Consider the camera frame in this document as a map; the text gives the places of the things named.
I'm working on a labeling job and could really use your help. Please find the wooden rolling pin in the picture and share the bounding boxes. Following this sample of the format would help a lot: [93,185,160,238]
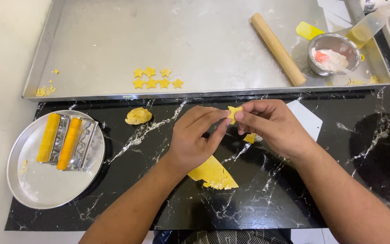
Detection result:
[251,12,307,87]

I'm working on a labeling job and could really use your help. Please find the black marble pattern mat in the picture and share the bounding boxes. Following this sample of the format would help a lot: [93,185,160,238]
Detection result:
[4,80,390,232]

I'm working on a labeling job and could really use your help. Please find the heap of dough crumbs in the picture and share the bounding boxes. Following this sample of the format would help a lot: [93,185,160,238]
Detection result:
[35,69,60,97]

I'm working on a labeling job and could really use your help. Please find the person's right hand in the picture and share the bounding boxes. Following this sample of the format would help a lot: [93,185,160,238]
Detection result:
[234,99,318,162]

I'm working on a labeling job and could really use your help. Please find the yellow dough ball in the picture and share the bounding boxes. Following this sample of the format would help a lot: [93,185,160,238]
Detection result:
[125,107,153,125]

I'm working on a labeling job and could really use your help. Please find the white plastic scraper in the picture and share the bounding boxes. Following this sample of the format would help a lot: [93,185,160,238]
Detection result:
[286,100,323,142]

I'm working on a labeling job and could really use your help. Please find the yellow plastic scraper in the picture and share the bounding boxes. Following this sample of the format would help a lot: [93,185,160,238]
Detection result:
[295,21,326,41]

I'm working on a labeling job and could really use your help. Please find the large metal baking tray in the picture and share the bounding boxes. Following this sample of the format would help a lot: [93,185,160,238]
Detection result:
[22,0,390,102]

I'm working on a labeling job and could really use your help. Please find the flat rolled dough sheet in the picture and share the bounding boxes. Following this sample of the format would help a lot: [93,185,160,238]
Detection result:
[187,155,239,190]

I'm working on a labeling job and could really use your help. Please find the person's left hand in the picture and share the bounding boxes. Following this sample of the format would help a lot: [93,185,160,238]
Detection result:
[167,105,232,175]

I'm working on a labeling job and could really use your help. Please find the scattered dough crumbs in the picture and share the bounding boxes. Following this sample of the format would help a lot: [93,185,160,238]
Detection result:
[347,75,379,86]

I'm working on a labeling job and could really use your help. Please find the red-tipped white spatula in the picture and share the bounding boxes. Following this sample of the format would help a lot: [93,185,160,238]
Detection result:
[312,47,365,81]

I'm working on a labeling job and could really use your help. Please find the round metal plate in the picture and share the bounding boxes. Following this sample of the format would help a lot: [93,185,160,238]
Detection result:
[6,109,106,209]

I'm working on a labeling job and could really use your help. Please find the yellow star dough piece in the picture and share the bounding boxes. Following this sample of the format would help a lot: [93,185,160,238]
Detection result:
[227,106,243,125]

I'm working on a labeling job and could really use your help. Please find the yellow-handled metal roller cutter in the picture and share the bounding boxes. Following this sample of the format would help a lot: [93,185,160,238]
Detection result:
[36,113,99,172]

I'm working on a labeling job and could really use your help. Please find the group of star dough cutouts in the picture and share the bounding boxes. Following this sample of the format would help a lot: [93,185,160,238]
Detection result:
[132,67,184,89]

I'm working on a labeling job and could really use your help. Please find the small metal flour bowl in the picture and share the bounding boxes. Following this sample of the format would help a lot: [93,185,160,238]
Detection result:
[307,33,362,77]

